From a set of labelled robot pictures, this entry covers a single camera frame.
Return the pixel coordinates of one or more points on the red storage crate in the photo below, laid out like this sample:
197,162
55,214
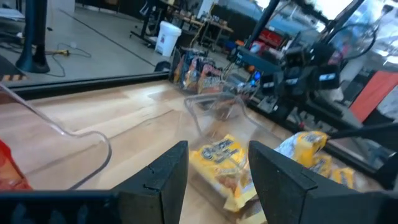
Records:
270,37

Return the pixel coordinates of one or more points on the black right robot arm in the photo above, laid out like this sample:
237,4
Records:
298,74

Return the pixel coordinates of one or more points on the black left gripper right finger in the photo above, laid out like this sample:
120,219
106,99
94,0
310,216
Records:
289,199

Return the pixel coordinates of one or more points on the black stand base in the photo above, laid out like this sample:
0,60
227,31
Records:
32,63

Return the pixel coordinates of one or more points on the black upright post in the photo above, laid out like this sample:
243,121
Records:
264,21
342,18

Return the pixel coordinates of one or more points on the white plastic bucket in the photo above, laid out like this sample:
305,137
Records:
168,40

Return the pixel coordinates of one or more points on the black side desk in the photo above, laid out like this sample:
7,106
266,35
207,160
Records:
258,60

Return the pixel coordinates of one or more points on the orange red panel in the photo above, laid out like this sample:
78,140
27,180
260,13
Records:
376,93

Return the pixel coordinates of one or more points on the yellow Maruchan noodle pack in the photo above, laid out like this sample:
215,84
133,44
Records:
337,175
306,143
217,158

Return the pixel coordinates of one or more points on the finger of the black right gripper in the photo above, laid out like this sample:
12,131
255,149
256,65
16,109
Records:
373,132

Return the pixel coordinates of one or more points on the red Maruchan noodle pack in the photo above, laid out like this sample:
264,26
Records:
11,174

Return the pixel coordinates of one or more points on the yellow floor plug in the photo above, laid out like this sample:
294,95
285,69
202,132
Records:
62,52

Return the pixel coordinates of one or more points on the cluttered work table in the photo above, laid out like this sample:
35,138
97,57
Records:
214,26

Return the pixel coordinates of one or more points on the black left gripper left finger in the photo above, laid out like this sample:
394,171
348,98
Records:
155,196

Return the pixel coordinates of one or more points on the pink object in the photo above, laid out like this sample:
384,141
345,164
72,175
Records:
256,47

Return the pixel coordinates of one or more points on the clear plastic bin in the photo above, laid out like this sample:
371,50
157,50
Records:
37,146
172,67
214,115

